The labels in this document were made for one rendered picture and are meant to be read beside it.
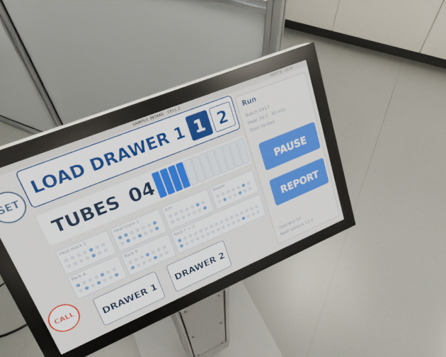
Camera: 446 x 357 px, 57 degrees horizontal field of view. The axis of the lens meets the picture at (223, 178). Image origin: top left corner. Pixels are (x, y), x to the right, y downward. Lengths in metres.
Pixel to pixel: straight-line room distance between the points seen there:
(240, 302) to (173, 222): 1.06
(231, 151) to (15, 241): 0.31
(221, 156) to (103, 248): 0.21
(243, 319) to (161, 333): 0.30
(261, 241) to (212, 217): 0.09
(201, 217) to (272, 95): 0.21
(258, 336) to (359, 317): 0.40
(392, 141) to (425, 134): 0.18
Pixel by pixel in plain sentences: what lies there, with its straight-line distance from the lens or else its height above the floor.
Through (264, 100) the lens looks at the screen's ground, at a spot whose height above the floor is 1.16.
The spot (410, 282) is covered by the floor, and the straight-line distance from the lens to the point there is 1.84.
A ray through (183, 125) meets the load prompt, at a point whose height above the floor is 1.16.
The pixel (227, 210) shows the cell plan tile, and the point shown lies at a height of 1.05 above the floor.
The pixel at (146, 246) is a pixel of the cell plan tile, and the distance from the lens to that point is 0.60.
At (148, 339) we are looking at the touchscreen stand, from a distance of 1.62.
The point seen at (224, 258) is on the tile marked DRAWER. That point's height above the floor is 1.00.
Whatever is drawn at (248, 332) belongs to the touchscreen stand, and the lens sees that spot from 1.59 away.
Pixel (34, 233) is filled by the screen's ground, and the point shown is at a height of 1.11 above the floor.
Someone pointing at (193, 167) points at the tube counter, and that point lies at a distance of 0.58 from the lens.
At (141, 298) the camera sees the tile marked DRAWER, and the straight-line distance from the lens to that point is 0.63.
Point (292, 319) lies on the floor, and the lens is 1.66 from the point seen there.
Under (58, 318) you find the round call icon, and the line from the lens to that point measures 0.63.
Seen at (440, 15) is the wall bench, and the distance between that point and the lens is 2.50.
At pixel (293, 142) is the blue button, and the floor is 1.10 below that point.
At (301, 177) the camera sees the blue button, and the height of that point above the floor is 1.05.
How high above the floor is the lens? 1.58
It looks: 55 degrees down
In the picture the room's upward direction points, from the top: 1 degrees counter-clockwise
